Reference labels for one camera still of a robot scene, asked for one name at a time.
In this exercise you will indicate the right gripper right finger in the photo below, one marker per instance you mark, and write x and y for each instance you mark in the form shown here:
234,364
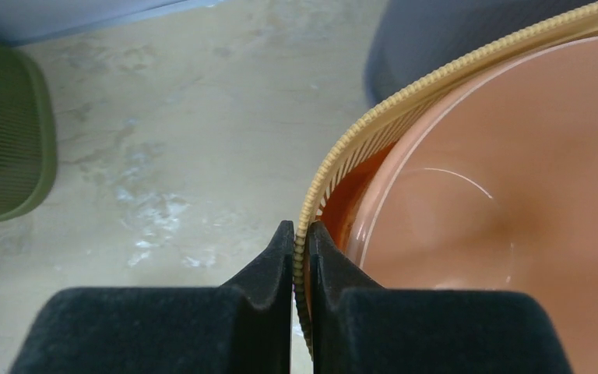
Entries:
358,326

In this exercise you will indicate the olive green waste bin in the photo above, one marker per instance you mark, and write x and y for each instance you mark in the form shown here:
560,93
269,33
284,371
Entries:
28,145

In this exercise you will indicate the yellow mesh waste bin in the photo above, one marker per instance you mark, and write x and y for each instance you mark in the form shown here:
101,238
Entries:
382,125

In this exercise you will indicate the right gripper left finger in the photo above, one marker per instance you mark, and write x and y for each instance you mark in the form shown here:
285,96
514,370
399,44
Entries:
241,326

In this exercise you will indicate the orange smooth bucket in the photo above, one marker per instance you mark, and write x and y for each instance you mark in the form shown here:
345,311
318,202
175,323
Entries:
495,187

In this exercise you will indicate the dark grey mesh bin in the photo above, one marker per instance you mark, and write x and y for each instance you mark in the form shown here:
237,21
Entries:
416,37

